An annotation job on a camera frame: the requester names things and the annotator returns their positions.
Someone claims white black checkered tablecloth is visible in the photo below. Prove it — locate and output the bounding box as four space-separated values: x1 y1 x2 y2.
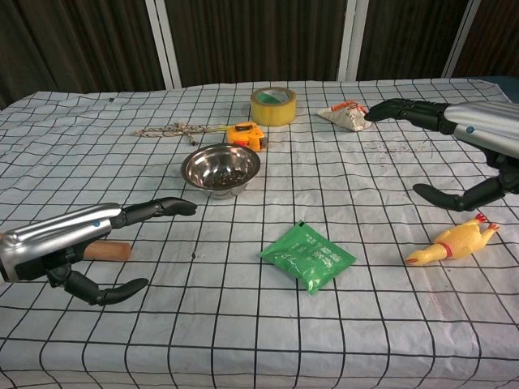
0 78 519 389

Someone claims stainless steel bowl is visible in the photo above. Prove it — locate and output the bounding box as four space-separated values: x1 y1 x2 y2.
181 142 262 200

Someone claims white partition post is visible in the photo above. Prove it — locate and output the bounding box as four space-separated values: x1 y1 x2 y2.
336 0 369 82
440 0 483 79
144 0 182 90

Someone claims yellow tape measure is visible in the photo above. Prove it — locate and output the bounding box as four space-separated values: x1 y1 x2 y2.
225 122 268 153

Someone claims yellowish packing tape roll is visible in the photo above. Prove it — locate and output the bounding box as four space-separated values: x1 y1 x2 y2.
250 87 298 127

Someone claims braided beige rope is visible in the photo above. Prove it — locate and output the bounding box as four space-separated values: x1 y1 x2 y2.
133 121 228 147

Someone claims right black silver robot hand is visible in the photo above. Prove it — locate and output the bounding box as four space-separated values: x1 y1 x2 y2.
363 98 519 212

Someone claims short wooden stick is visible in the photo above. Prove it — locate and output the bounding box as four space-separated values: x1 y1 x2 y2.
83 240 133 262

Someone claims crumpled white orange snack bag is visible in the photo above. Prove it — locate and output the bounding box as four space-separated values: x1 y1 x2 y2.
317 100 372 133

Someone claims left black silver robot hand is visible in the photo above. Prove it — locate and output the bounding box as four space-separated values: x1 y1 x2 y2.
0 196 199 307

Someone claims yellow rubber chicken toy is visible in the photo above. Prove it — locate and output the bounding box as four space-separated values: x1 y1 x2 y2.
405 212 500 267

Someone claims green foil packet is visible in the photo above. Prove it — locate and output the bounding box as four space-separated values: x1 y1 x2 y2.
259 220 358 296

